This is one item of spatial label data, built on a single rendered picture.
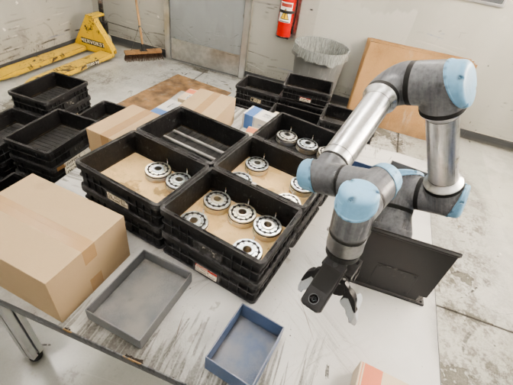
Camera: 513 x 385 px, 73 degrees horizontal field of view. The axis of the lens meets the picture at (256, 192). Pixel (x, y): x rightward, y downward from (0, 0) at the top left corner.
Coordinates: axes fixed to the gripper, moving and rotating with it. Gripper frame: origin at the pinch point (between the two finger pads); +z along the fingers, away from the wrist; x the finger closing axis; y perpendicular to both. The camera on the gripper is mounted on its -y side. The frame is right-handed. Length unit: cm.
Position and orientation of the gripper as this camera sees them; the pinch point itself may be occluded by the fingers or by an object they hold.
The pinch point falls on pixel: (324, 309)
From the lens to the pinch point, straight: 89.1
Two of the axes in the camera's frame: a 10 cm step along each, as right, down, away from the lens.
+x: -7.9, -4.1, 4.6
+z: -0.3, 7.8, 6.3
